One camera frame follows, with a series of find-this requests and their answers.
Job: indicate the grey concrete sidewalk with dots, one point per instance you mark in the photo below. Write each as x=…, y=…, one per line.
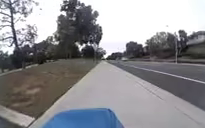
x=103, y=86

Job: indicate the large leafy tree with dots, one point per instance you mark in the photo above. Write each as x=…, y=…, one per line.
x=77, y=26

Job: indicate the robot's own part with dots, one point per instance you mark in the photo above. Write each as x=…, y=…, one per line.
x=83, y=119

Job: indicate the row of trees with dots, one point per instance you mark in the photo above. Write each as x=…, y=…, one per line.
x=156, y=43

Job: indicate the dry grass verge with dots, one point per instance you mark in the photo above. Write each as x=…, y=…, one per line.
x=43, y=85

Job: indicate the pale pole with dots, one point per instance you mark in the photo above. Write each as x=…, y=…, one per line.
x=176, y=50

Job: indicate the grey concrete kerb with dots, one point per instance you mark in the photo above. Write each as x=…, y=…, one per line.
x=176, y=103

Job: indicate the grey asphalt road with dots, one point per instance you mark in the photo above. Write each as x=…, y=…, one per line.
x=186, y=81

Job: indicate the pale side path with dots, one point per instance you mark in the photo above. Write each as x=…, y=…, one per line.
x=10, y=71

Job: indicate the bare branched tree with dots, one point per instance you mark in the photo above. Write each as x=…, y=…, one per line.
x=13, y=30

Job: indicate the green planted slope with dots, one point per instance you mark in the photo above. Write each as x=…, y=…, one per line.
x=198, y=51

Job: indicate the building on slope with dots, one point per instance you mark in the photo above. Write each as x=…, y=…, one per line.
x=200, y=37

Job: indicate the concrete kerb strip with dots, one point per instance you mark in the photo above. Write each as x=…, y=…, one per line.
x=10, y=114

